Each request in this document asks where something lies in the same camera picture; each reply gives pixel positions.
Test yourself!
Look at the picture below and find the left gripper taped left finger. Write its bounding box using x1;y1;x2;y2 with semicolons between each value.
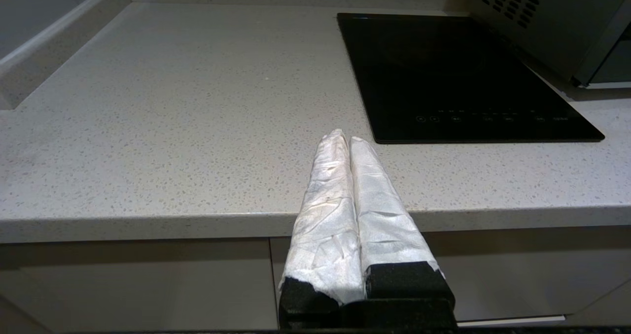
279;129;366;329

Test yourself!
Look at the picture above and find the dark glass microwave door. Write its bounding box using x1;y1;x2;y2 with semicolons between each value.
572;0;631;90

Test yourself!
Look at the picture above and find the black induction cooktop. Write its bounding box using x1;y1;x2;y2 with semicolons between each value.
337;13;606;144

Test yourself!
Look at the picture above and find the silver microwave oven body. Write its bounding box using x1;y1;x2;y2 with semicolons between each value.
468;0;631;81

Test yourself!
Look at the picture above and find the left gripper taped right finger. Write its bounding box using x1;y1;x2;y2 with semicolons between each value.
350;136;456;306

